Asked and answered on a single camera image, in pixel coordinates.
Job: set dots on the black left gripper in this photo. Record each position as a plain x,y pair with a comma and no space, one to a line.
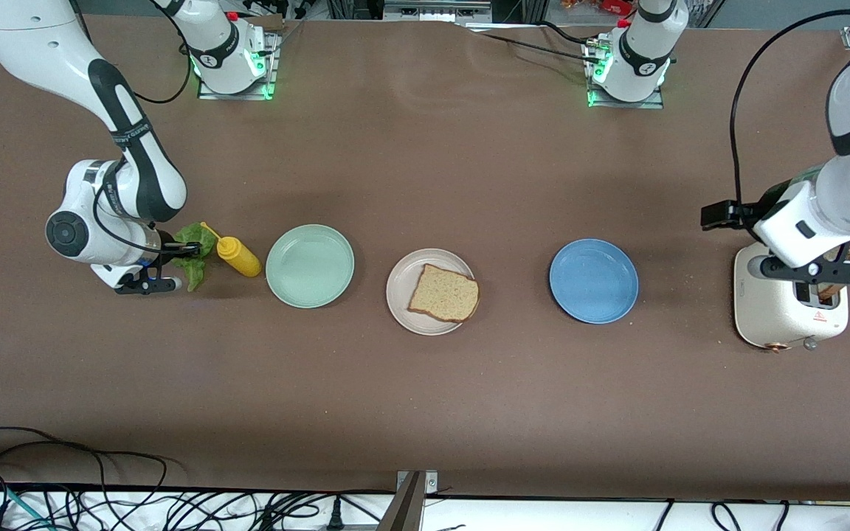
835,255

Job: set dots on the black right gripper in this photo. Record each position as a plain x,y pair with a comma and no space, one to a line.
167,249

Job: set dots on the green lettuce leaf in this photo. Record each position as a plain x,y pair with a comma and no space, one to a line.
196,274

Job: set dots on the dark crusted bread slice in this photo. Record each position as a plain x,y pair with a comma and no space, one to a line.
829,291

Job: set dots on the light brown bread slice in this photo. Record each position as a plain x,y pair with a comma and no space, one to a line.
443,293

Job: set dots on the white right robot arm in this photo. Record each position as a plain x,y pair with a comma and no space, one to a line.
41,44

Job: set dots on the pale green plate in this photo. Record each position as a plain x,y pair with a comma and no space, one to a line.
310,265

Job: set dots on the blue plate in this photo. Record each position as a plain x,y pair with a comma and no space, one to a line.
593,280

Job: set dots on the beige plate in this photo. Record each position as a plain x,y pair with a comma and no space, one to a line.
403,284

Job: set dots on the yellow mustard squeeze bottle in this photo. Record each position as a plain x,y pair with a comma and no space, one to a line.
240,258

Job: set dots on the white two-slot toaster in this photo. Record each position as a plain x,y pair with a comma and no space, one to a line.
764,302

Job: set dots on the red packet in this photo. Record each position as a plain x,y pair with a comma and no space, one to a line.
606,6

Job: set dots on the black power plug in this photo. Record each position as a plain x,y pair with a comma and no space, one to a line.
335,516

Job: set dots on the grey metal box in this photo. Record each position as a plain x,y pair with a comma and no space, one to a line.
436,11

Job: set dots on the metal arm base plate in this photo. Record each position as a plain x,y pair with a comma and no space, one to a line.
273,63
631,105

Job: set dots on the aluminium profile post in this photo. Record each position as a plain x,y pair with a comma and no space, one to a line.
406,509

